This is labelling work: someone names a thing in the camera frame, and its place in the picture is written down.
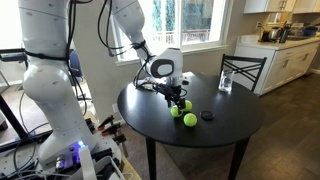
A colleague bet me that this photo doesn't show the black floor cable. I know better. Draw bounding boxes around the black floor cable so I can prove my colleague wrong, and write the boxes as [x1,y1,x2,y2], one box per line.
[11,88,54,180]

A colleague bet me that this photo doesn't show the white framed window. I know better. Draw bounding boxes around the white framed window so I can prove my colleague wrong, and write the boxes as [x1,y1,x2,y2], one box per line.
[111,0,233,66]

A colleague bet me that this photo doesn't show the black wooden chair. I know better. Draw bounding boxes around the black wooden chair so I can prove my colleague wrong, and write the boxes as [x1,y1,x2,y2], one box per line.
[219,53,268,93]

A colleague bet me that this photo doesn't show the black round canister lid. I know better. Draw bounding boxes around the black round canister lid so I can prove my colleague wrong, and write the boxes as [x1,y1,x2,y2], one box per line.
[199,110,215,121]

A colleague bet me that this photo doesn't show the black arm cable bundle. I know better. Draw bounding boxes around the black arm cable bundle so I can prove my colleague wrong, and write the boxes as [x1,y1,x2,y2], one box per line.
[64,0,158,118]

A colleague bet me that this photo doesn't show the white kitchen base cabinet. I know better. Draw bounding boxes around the white kitchen base cabinet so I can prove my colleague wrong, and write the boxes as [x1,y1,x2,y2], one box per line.
[234,34,320,95]

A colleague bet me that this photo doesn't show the round black wooden table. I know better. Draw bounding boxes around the round black wooden table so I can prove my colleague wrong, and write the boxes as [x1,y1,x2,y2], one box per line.
[116,70,264,180]

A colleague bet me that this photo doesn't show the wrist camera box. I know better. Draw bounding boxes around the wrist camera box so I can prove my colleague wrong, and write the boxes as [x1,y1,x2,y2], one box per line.
[146,79,166,92]

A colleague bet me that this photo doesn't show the blue office chair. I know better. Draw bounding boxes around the blue office chair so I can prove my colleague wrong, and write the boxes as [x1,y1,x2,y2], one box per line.
[68,49,93,101]

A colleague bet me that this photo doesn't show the white wall cabinets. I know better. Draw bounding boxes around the white wall cabinets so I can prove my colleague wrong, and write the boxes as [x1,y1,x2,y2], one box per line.
[243,0,320,15]

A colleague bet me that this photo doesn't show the black metal desk frame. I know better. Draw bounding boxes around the black metal desk frame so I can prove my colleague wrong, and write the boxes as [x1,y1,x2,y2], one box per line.
[0,48,29,141]

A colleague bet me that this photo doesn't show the black coffee machine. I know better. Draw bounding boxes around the black coffee machine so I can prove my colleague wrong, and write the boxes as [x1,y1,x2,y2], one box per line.
[279,20,292,44]

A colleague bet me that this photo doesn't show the white plastic post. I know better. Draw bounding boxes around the white plastic post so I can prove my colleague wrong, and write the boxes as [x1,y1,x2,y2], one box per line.
[78,146,98,180]

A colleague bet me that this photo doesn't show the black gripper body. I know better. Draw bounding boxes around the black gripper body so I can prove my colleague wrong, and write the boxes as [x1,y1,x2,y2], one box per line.
[156,77,188,99]

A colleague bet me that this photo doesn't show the clear drinking glass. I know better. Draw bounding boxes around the clear drinking glass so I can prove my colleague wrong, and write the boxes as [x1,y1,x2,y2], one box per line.
[218,69,235,93]

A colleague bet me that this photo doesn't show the checkered dish cloth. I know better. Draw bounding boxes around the checkered dish cloth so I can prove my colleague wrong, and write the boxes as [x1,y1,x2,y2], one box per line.
[134,77,158,92]

